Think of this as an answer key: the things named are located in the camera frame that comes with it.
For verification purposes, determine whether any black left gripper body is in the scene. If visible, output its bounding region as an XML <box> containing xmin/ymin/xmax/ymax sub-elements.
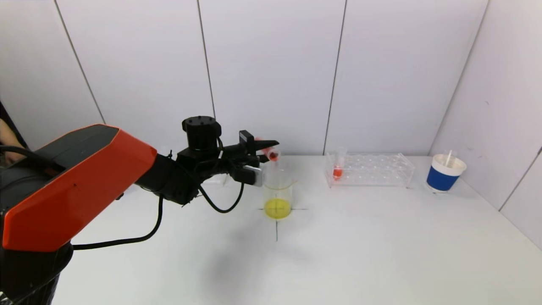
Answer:
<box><xmin>223</xmin><ymin>130</ymin><xmax>260</xmax><ymax>162</ymax></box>

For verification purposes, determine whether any test tube with red pigment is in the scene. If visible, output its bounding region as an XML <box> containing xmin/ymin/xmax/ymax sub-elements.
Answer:
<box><xmin>332</xmin><ymin>147</ymin><xmax>348</xmax><ymax>180</ymax></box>
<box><xmin>254</xmin><ymin>138</ymin><xmax>282</xmax><ymax>163</ymax></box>

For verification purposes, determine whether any bare bystander forearm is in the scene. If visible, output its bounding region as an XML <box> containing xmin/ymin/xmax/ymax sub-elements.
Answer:
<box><xmin>0</xmin><ymin>119</ymin><xmax>19</xmax><ymax>151</ymax></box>

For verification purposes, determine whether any clear glass beaker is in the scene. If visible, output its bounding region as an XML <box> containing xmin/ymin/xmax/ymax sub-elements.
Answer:
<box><xmin>262</xmin><ymin>169</ymin><xmax>298</xmax><ymax>220</ymax></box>

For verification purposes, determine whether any bare bystander hand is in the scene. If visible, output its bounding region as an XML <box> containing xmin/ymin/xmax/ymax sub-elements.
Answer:
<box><xmin>4</xmin><ymin>146</ymin><xmax>25</xmax><ymax>164</ymax></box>

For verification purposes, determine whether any blue white paper cup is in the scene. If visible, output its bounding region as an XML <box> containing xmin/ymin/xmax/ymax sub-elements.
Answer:
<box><xmin>425</xmin><ymin>154</ymin><xmax>467</xmax><ymax>194</ymax></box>

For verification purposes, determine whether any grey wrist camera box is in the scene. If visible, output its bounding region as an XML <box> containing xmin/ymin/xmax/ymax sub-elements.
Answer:
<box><xmin>242</xmin><ymin>166</ymin><xmax>264</xmax><ymax>187</ymax></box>

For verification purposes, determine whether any black camera cable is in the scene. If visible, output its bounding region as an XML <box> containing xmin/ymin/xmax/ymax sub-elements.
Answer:
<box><xmin>198</xmin><ymin>182</ymin><xmax>245</xmax><ymax>214</ymax></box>

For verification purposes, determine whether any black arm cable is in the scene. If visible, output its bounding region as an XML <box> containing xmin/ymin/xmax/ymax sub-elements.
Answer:
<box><xmin>72</xmin><ymin>196</ymin><xmax>165</xmax><ymax>250</ymax></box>

